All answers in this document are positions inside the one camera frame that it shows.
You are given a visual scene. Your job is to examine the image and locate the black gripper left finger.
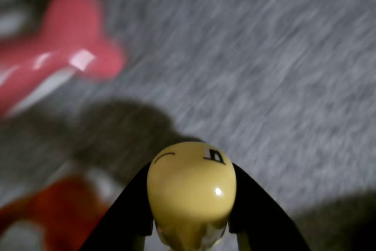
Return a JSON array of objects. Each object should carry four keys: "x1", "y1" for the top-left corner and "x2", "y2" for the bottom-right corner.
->
[{"x1": 79, "y1": 163, "x2": 154, "y2": 251}]

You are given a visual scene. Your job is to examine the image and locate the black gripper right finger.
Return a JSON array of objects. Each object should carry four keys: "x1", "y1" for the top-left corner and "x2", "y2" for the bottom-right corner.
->
[{"x1": 228, "y1": 162, "x2": 313, "y2": 251}]

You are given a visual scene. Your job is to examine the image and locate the yellow egg sushi figure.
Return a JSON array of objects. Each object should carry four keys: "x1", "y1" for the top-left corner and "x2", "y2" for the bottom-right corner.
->
[{"x1": 146, "y1": 141, "x2": 237, "y2": 249}]

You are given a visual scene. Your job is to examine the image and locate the orange shrimp sushi figure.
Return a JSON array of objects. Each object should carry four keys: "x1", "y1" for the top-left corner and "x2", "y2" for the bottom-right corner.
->
[{"x1": 0, "y1": 174, "x2": 118, "y2": 251}]

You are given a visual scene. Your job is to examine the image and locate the pink tuna sushi figure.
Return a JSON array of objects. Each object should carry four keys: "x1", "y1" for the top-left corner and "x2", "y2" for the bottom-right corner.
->
[{"x1": 0, "y1": 0, "x2": 126, "y2": 119}]

